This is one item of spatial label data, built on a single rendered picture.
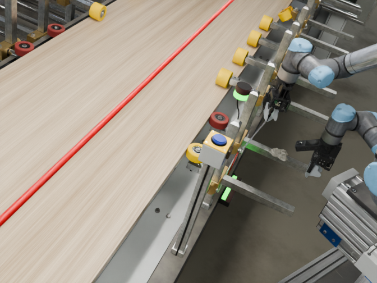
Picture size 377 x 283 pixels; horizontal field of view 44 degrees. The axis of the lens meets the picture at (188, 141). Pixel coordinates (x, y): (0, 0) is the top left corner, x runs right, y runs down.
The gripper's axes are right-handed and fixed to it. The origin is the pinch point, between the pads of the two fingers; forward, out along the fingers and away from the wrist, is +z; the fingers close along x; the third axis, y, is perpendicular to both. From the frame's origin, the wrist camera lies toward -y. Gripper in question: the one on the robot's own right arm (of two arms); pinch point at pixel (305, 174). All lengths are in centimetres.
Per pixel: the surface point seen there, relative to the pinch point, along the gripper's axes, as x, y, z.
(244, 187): -25.8, -20.1, -2.3
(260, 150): -1.4, -20.8, -3.2
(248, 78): 89, -47, 19
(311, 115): 23.5, -7.1, -12.6
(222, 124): -3.0, -39.1, -8.8
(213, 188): -33.4, -30.2, -2.3
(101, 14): 35, -119, -14
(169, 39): 45, -86, -9
